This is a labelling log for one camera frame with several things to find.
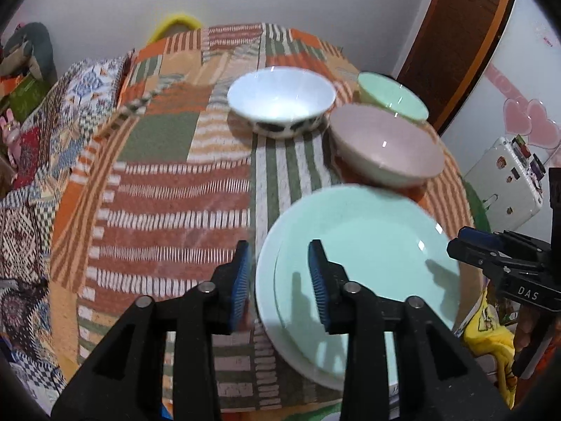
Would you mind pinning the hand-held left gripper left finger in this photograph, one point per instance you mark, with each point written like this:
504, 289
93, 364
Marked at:
240, 280

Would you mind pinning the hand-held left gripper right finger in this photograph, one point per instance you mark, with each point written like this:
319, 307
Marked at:
317, 280

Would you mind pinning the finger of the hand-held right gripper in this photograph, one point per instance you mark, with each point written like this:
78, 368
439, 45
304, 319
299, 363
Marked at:
471, 252
480, 237

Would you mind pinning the white plate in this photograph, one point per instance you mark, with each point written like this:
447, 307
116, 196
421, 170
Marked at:
264, 302

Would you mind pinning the green plate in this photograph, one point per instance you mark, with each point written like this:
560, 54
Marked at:
372, 245

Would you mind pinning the pink bowl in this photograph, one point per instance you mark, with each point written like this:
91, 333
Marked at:
385, 140

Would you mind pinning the green bowl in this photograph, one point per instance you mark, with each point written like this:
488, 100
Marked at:
385, 92

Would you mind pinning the white bowl with black pattern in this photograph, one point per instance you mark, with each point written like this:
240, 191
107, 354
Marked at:
280, 96

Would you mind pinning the cartoon print fleece blanket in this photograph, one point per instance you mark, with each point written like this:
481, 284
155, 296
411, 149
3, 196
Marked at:
486, 333

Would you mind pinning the white suitcase with stickers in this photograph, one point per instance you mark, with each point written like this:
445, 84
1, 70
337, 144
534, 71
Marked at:
504, 175

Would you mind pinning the striped patchwork blanket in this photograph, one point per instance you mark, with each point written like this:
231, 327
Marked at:
175, 184

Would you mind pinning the pink heart sticker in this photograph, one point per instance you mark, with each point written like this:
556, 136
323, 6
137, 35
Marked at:
526, 118

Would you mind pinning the pink patterned border sticker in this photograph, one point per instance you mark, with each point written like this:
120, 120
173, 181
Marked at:
504, 81

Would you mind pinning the wooden door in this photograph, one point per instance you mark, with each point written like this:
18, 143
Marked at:
460, 30

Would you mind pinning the patterned quilt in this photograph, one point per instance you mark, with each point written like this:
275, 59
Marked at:
65, 109

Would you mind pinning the yellow foam tube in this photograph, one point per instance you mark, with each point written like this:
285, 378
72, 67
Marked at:
175, 19

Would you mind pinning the pink bunny toy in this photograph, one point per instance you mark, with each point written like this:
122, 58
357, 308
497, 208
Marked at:
11, 133

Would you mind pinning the green storage box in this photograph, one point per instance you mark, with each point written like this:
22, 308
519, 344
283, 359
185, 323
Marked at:
26, 96

